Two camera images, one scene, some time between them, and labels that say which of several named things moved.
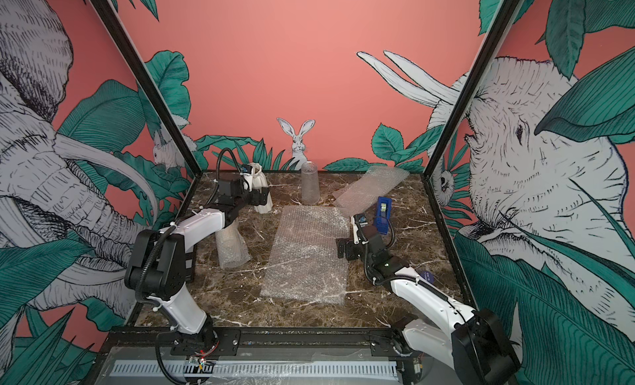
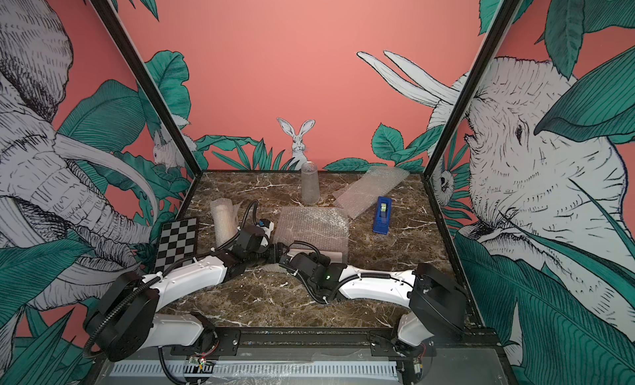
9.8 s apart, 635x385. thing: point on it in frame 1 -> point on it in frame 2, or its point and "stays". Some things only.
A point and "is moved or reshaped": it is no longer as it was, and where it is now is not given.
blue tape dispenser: x=383 y=214 stays
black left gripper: x=255 y=200 -> x=276 y=256
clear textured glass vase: x=310 y=193 stays
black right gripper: x=341 y=244 -> x=324 y=263
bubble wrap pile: x=303 y=263 is moved or reshaped
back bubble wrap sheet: x=355 y=197 stays
